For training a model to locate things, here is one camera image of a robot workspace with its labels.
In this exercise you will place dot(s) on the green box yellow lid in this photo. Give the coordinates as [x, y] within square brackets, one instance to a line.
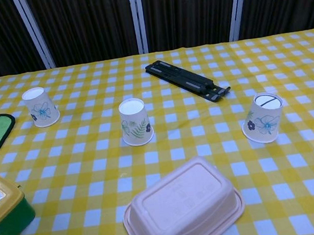
[5, 210]

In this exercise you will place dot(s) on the yellow white checkered tablecloth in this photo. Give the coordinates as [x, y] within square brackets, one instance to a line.
[94, 165]

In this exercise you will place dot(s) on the blue-flower paper cup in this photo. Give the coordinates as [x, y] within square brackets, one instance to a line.
[263, 123]

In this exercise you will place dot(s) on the white paper cup blue flower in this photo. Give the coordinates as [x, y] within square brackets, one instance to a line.
[41, 111]

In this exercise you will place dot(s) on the white partition post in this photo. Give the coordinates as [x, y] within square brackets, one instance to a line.
[237, 4]
[138, 16]
[34, 32]

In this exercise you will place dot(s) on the black folding stand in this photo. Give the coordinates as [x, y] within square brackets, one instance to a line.
[181, 78]

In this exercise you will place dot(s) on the white paper cup fern print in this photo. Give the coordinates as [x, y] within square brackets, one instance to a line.
[135, 126]

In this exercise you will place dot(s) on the beige takeout container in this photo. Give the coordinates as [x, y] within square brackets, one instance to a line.
[182, 206]

